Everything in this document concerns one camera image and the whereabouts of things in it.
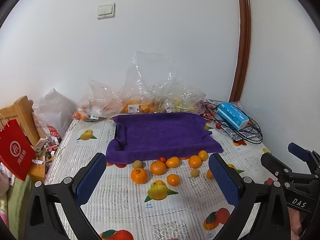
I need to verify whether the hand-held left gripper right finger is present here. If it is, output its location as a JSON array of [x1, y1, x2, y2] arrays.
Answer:
[[208, 152, 292, 240]]

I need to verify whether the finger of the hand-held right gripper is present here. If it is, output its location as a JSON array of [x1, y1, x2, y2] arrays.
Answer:
[[260, 152, 315, 180], [287, 142, 320, 173]]

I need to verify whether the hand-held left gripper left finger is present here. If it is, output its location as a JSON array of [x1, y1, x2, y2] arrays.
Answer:
[[24, 152, 108, 240]]

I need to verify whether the purple towel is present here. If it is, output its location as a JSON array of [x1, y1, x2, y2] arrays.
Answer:
[[106, 112, 224, 165]]

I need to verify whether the person's right hand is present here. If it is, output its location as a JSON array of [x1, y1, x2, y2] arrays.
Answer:
[[290, 208, 309, 235]]

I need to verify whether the grey patterned fabric pouch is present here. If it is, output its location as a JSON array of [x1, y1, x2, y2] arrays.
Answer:
[[220, 120, 263, 143]]

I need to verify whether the wooden side table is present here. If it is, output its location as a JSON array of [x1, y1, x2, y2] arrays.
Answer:
[[29, 135, 63, 183]]

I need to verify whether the red white snack packet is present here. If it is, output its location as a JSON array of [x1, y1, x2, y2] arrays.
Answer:
[[46, 124, 62, 141]]

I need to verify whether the blue tissue pack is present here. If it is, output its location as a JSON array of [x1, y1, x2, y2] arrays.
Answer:
[[216, 102, 250, 131]]

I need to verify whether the clear bag of red fruit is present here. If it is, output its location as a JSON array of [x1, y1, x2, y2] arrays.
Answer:
[[200, 99, 227, 123]]

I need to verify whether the green bedsheet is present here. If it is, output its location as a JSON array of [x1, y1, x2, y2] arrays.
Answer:
[[0, 175, 34, 230]]

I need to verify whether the crumpled clear bag of oranges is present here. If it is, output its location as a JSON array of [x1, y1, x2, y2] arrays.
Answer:
[[73, 79, 124, 122]]

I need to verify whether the red box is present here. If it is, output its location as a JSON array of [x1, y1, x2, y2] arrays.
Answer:
[[0, 119, 36, 182]]

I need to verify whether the white plastic bag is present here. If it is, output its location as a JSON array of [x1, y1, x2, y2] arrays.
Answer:
[[32, 88, 77, 140]]

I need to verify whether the clear bag of yellow fruit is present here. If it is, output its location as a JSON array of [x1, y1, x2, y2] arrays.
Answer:
[[155, 85, 207, 117]]

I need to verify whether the tall clear bag of oranges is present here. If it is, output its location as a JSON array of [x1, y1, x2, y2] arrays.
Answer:
[[120, 51, 180, 115]]

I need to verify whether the black cable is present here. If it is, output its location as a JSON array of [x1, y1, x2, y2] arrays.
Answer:
[[204, 99, 264, 146]]

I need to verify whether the wooden chair frame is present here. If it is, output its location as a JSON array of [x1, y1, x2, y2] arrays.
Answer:
[[0, 95, 40, 147]]

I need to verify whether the white light switch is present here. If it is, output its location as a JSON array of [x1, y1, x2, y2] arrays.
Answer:
[[97, 2, 116, 20]]

